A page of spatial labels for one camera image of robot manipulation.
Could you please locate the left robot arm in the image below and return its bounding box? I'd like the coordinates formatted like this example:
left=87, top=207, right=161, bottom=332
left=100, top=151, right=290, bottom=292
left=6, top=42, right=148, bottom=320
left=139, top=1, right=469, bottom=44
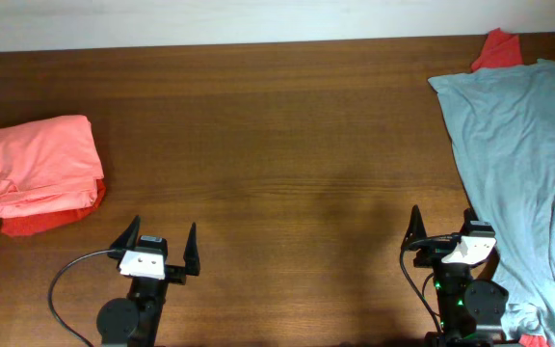
left=96, top=217, right=200, bottom=347

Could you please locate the folded red garment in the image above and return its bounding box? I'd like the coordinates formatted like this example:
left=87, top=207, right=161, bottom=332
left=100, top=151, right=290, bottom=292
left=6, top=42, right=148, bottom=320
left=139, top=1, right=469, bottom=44
left=0, top=179, right=106, bottom=237

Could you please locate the black cable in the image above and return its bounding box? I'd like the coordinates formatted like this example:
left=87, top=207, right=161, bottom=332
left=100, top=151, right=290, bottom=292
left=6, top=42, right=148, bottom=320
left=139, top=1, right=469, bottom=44
left=47, top=248, right=119, bottom=347
left=399, top=233, right=462, bottom=334

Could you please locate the left black cable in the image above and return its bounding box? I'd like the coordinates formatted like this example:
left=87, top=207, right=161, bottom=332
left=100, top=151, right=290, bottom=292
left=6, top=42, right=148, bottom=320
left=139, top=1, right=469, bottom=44
left=47, top=248, right=119, bottom=347

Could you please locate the red garment pile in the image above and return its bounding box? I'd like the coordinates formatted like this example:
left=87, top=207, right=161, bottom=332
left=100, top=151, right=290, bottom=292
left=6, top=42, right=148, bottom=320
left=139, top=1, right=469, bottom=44
left=470, top=28, right=524, bottom=72

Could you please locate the folded salmon pink garment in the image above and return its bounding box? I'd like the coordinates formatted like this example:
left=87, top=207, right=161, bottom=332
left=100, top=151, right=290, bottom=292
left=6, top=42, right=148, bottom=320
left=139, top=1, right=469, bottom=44
left=0, top=115, right=104, bottom=219

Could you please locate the right black cable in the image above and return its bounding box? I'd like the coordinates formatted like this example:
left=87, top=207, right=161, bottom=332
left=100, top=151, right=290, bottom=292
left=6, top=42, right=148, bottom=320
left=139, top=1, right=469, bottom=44
left=399, top=233, right=462, bottom=334

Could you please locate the light blue t-shirt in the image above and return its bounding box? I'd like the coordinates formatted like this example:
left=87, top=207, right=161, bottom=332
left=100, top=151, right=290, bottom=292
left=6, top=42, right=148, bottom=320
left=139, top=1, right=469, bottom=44
left=430, top=59, right=555, bottom=346

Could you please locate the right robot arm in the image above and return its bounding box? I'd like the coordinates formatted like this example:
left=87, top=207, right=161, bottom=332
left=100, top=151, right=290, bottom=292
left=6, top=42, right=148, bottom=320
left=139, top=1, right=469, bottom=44
left=399, top=205, right=509, bottom=347

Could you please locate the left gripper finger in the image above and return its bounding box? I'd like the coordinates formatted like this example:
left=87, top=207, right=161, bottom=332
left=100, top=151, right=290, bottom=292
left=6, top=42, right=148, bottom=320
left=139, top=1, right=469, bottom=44
left=183, top=223, right=200, bottom=276
left=110, top=215, right=141, bottom=251

